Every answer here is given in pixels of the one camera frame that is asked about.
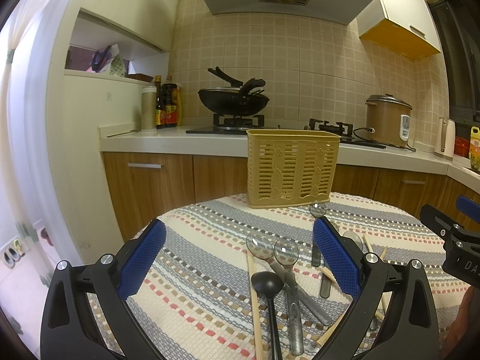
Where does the black plastic ladle spoon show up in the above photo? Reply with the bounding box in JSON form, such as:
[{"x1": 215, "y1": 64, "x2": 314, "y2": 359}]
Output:
[{"x1": 250, "y1": 271, "x2": 283, "y2": 360}]

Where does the person's right hand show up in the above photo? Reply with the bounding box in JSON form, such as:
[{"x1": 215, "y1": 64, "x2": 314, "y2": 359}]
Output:
[{"x1": 440, "y1": 286, "x2": 477, "y2": 359}]

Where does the yellow oil bottle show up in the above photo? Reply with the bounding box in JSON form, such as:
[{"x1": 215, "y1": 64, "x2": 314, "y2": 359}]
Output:
[{"x1": 469, "y1": 126, "x2": 480, "y2": 172}]

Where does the white electric kettle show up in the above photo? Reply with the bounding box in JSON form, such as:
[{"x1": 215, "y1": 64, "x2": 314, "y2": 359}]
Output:
[{"x1": 434, "y1": 118, "x2": 456, "y2": 159}]

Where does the striped woven tablecloth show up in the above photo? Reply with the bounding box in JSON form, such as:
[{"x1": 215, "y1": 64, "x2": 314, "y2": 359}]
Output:
[{"x1": 88, "y1": 191, "x2": 472, "y2": 360}]

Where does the tan plastic utensil basket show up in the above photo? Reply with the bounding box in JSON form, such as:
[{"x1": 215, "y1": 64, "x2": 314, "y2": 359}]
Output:
[{"x1": 247, "y1": 128, "x2": 340, "y2": 208}]

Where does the brown rice cooker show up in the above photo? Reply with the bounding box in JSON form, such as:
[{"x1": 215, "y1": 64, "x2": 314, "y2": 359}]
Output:
[{"x1": 365, "y1": 94, "x2": 413, "y2": 148}]

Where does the white countertop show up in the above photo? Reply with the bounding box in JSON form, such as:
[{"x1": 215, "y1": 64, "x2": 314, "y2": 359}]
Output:
[{"x1": 98, "y1": 123, "x2": 479, "y2": 192}]

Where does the black gas stove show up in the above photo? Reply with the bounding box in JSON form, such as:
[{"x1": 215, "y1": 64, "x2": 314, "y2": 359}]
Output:
[{"x1": 186, "y1": 114, "x2": 386, "y2": 149}]

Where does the beige canister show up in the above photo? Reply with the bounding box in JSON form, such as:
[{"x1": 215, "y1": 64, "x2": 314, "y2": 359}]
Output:
[{"x1": 141, "y1": 86, "x2": 156, "y2": 130}]

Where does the dark soy sauce bottle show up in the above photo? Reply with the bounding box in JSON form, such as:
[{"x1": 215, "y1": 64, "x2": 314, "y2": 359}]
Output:
[{"x1": 154, "y1": 75, "x2": 165, "y2": 129}]

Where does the dark sauce bottle red label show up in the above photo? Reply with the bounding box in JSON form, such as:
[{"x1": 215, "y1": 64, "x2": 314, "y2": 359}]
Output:
[{"x1": 164, "y1": 76, "x2": 178, "y2": 128}]

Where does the black wok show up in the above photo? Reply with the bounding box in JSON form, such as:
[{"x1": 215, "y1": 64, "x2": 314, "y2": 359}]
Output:
[{"x1": 198, "y1": 67, "x2": 269, "y2": 117}]

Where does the white upper cabinet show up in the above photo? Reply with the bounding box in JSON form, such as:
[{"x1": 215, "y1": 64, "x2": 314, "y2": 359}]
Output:
[{"x1": 356, "y1": 0, "x2": 442, "y2": 60}]

